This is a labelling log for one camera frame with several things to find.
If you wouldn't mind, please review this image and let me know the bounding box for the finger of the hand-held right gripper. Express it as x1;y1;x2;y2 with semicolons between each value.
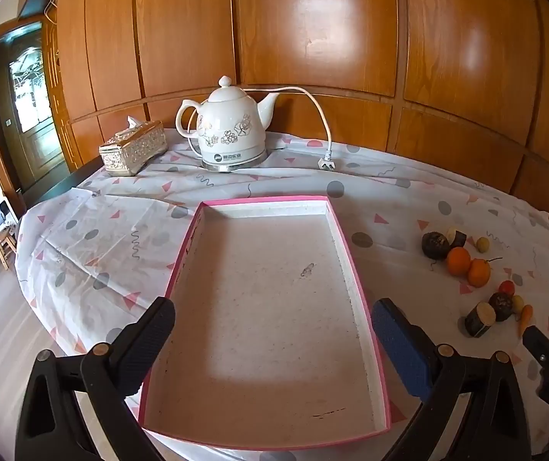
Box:
523;325;549;371

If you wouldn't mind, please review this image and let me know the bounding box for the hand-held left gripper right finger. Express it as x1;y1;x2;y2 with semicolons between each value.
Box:
372;298;544;461

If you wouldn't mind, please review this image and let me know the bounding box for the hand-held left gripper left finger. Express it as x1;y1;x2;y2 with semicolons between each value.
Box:
14;296;177;461

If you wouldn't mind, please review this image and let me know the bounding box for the small orange carrot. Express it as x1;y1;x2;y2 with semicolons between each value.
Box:
517;305;533;338

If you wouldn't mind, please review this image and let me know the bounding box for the dark round water chestnut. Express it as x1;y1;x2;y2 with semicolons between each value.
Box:
488;292;514;322
422;231;449;260

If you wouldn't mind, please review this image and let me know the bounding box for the large cut dark-skinned cylinder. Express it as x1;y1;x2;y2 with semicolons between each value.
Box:
464;301;497;338

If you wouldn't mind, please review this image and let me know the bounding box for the small orange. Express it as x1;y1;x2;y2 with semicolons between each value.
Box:
446;247;472;277
467;258;491;288

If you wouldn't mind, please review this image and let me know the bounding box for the pink shallow cardboard tray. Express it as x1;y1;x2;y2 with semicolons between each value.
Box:
139;195;392;452

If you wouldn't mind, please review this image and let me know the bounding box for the white patterned tablecloth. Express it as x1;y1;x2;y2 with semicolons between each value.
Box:
15;127;549;461

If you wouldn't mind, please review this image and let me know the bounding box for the small wooden stool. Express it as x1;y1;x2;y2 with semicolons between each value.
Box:
0;229;18;270

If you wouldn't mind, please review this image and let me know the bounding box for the ornate silver tissue box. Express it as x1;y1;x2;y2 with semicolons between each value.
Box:
99;116;168;177

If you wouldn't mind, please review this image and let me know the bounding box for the silver kettle base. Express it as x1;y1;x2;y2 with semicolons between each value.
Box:
201;150;268;174

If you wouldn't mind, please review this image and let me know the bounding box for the white floral ceramic kettle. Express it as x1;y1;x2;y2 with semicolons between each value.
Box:
175;75;280;166

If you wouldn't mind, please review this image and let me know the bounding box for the wooden door with glass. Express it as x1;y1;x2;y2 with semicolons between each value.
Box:
0;22;71;197

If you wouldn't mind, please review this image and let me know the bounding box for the white power cord with plug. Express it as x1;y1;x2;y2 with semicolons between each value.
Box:
241;86;339;172

